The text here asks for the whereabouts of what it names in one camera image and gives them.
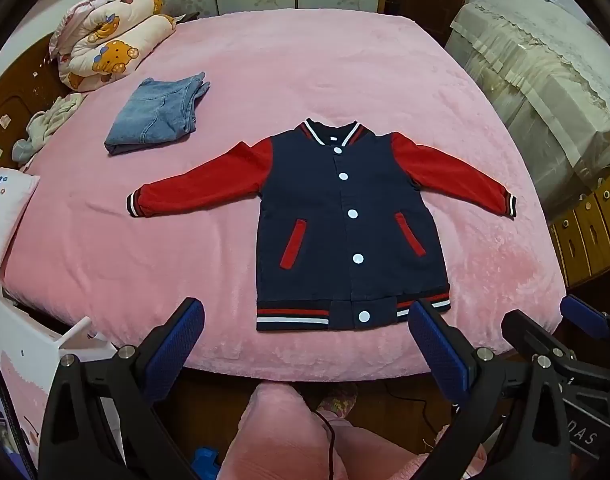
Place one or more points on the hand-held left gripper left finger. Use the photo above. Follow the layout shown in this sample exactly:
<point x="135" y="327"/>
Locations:
<point x="177" y="340"/>

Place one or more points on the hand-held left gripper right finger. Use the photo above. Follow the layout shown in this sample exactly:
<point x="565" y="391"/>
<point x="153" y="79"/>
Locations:
<point x="437" y="345"/>

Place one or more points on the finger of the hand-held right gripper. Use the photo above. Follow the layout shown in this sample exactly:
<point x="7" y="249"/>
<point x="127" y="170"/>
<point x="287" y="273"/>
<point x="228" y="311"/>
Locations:
<point x="582" y="312"/>
<point x="522" y="327"/>

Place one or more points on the navy and red baseball jacket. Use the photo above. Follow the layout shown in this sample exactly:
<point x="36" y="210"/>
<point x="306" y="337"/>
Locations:
<point x="325" y="210"/>

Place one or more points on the yellow wooden drawer cabinet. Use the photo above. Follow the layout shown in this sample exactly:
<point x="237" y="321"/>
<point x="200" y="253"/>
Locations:
<point x="585" y="240"/>

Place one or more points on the floral slipper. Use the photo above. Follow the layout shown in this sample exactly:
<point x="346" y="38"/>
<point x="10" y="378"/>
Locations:
<point x="337" y="402"/>

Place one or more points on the blue plastic object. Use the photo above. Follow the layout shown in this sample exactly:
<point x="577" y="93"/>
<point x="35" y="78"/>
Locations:
<point x="207" y="465"/>

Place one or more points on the person's pink plush pants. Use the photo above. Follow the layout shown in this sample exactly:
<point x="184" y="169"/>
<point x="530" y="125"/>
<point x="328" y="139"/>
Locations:
<point x="275" y="435"/>

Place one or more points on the white pillow with blue print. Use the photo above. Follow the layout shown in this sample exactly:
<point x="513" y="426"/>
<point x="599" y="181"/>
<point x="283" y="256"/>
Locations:
<point x="5" y="215"/>

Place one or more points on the folded blue jeans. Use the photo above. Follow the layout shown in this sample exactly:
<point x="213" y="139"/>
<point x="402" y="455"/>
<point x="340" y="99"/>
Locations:
<point x="150" y="115"/>

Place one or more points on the lace covered furniture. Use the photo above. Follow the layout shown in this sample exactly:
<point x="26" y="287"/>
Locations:
<point x="535" y="85"/>

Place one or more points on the crumpled grey cloth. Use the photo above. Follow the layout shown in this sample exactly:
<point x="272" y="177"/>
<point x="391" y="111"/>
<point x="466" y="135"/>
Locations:
<point x="45" y="122"/>

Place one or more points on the brown wooden headboard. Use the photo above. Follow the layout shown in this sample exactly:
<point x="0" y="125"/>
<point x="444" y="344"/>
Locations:
<point x="10" y="105"/>

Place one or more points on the pink plush bed blanket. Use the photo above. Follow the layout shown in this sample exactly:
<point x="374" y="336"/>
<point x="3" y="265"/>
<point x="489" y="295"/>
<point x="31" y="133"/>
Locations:
<point x="310" y="75"/>

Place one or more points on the bear print quilt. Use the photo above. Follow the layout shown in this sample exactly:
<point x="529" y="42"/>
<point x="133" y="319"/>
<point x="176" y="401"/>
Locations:
<point x="115" y="45"/>

